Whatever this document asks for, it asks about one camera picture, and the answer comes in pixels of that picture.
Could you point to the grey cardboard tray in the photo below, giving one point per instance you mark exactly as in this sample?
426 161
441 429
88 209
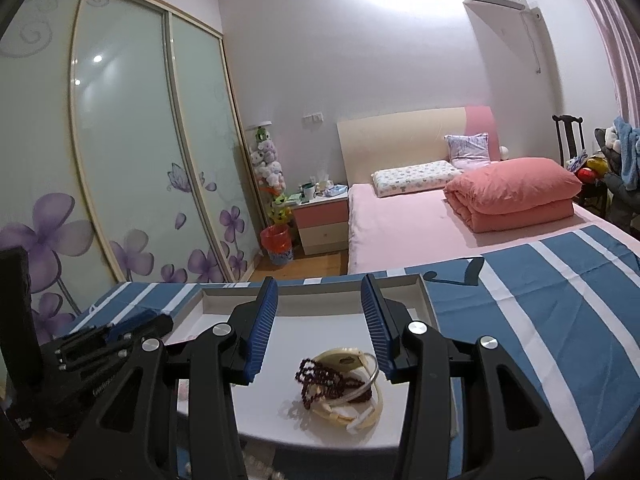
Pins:
310 330

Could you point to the dark wooden chair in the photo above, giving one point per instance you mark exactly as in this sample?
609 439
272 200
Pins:
567 140

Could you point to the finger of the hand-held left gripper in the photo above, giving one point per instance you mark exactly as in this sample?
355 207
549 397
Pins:
85 350
140 325

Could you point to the white patterned pillow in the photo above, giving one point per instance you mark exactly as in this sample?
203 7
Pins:
415 177

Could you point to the pink beige nightstand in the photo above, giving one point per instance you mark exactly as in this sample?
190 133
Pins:
320 225

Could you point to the blue tissue pack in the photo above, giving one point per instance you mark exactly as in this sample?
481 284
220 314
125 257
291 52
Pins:
335 190

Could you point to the floral sliding door wardrobe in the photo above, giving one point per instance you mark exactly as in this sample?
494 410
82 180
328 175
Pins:
125 160

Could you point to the light blue garment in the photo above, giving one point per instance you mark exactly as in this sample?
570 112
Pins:
629 155

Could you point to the yellow toy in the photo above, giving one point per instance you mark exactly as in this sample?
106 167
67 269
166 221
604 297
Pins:
598 164

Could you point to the purple patterned pillow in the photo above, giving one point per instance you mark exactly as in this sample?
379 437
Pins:
467 150

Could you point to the red round toy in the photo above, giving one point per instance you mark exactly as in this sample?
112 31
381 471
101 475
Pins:
585 175

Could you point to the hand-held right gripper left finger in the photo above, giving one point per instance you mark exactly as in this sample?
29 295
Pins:
262 330

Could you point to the white air conditioner pipe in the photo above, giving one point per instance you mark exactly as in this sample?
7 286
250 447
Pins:
536 45

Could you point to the beige pink headboard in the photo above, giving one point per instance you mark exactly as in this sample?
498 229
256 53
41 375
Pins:
395 145

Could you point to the red waste bin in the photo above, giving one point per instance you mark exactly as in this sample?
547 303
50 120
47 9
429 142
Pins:
276 245

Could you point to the pink curtain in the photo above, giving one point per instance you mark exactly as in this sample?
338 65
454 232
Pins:
610 35

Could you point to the folded pink quilt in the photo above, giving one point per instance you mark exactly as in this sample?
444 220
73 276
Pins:
515 190

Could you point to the bed with pink sheet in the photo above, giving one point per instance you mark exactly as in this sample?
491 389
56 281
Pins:
400 230

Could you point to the yellow wrist watch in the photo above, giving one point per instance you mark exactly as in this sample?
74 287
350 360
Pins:
345 360

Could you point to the grey padded chair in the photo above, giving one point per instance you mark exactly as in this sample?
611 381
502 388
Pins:
622 205

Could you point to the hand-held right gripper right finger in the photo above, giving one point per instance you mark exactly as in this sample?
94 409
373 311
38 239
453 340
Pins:
377 330

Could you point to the white wall switch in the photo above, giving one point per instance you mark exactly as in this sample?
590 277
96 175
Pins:
313 117

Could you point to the blue white striped tablecloth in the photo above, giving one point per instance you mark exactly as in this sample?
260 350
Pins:
525 310

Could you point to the stack of plush toys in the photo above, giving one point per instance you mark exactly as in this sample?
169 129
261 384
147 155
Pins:
270 170

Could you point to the silver bangle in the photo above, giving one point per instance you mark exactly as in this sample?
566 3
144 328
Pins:
375 372

